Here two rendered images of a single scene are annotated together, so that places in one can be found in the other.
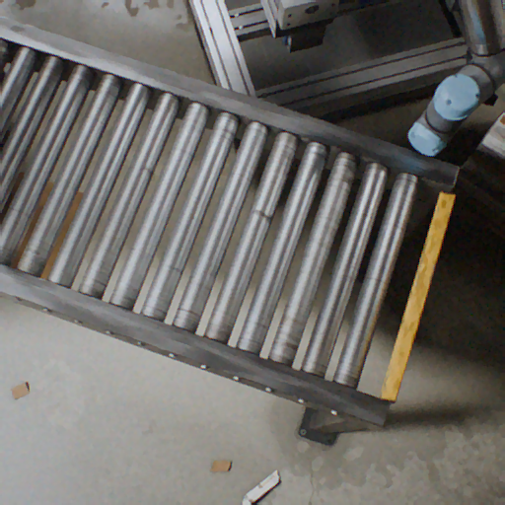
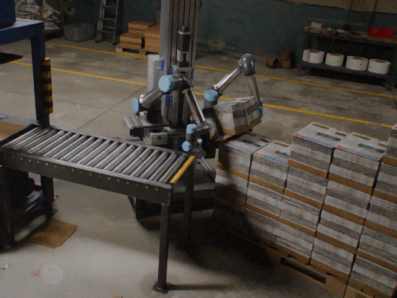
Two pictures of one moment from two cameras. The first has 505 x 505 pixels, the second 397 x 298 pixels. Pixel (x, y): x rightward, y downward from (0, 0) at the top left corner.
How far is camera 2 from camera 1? 241 cm
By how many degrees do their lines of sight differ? 51
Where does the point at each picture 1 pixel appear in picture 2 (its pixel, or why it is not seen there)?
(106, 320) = (90, 169)
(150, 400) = (90, 278)
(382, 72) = not seen: hidden behind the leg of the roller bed
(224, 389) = (122, 276)
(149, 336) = (103, 172)
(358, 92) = (179, 191)
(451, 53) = (212, 185)
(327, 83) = not seen: hidden behind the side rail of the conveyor
